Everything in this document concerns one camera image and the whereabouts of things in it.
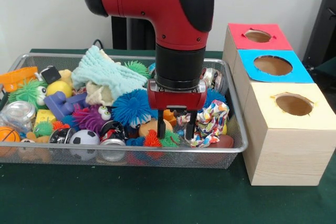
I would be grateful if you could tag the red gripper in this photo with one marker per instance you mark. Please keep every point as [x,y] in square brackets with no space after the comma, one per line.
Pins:
[176,100]

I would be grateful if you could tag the shallow clear mesh bin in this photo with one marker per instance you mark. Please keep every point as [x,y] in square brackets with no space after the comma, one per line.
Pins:
[131,148]

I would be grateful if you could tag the large blue spiky ball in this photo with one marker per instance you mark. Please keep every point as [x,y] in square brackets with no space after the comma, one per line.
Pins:
[131,106]

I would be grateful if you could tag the small blue spiky ball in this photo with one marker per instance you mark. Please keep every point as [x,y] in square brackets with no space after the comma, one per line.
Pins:
[215,95]

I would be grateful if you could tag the brown toy football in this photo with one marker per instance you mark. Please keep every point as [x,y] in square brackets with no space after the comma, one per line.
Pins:
[225,142]

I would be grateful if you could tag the light blue knitted cloth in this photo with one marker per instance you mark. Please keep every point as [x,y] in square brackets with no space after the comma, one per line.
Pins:
[105,72]

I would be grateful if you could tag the black and white soccer ball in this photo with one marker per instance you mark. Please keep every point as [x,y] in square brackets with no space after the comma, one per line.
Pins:
[84,137]

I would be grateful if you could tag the purple plastic block toy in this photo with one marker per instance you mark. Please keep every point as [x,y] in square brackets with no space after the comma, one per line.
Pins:
[60,104]

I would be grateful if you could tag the green spiky toy with eyes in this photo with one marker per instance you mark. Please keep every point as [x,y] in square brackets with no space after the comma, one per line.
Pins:
[26,91]

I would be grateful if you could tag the dark green side table cloth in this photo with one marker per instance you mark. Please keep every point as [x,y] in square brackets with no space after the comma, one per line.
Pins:
[328,66]

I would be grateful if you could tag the orange plastic toy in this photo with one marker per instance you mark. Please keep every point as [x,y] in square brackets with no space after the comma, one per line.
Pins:
[18,75]

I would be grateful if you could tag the orange toy basketball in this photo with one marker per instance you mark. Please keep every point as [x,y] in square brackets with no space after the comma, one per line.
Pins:
[9,134]

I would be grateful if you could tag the black panel stand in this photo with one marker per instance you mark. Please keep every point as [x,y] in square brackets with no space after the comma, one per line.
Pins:
[323,24]

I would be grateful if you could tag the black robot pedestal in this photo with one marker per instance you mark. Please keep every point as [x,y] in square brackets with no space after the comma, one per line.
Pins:
[131,35]

